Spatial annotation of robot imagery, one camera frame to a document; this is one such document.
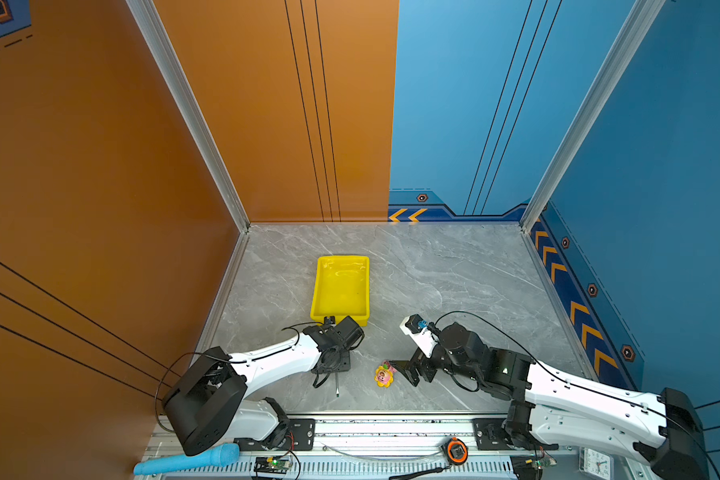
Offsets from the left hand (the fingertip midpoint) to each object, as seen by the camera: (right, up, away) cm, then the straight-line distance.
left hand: (341, 361), depth 86 cm
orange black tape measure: (+29, -14, -17) cm, 36 cm away
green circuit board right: (+46, -19, -16) cm, 52 cm away
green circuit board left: (-15, -19, -15) cm, 29 cm away
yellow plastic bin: (-1, +19, +14) cm, 24 cm away
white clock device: (+60, -17, -18) cm, 65 cm away
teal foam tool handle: (-26, -15, -18) cm, 35 cm away
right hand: (+15, +8, -14) cm, 22 cm away
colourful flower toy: (+12, -2, -5) cm, 13 cm away
